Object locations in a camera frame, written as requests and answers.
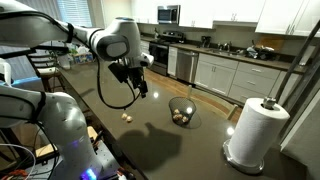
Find silver sink faucet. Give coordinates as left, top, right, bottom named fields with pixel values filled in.
left=217, top=41, right=233, bottom=52

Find dark slanted metal bars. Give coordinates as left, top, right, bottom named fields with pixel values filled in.
left=274, top=19, right=320, bottom=141

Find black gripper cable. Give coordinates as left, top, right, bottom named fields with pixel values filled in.
left=96, top=58, right=141, bottom=110

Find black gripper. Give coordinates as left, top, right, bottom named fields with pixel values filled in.
left=127, top=66, right=149, bottom=99

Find white wooden chair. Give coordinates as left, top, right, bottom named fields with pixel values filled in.
left=186, top=84, right=240, bottom=122

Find white upper wall cabinet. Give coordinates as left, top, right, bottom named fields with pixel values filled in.
left=254, top=0, right=320, bottom=38
left=178, top=0, right=215, bottom=30
left=213, top=0, right=266, bottom=24

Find robot mounting platform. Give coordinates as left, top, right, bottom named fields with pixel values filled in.
left=29, top=125, right=138, bottom=180

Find stainless steel stove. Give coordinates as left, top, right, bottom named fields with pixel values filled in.
left=148, top=30, right=186, bottom=77

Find dark wooden bar chair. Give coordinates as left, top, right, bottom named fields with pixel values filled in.
left=25, top=45, right=68, bottom=93

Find stainless steel dishwasher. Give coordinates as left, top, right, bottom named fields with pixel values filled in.
left=175, top=49, right=200, bottom=85

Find white window blinds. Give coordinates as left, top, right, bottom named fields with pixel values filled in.
left=56, top=0, right=93, bottom=28

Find white two-door base cabinet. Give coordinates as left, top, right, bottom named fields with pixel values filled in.
left=194, top=53, right=240, bottom=98

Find colourful tissue box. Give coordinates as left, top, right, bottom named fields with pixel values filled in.
left=73, top=52, right=95, bottom=65

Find black coffee maker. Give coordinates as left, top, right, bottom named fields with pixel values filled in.
left=200, top=35, right=212, bottom=49

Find white drawer base cabinet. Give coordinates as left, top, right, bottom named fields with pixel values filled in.
left=228, top=61, right=282, bottom=105

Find silver paper towel holder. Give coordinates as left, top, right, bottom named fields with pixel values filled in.
left=222, top=96, right=278, bottom=176

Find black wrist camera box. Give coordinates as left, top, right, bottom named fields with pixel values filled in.
left=108, top=62, right=130, bottom=84

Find dark dish rack pile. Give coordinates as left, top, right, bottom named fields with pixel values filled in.
left=245, top=44, right=277, bottom=62

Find stainless steel microwave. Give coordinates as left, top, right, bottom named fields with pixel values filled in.
left=157, top=4, right=181, bottom=25

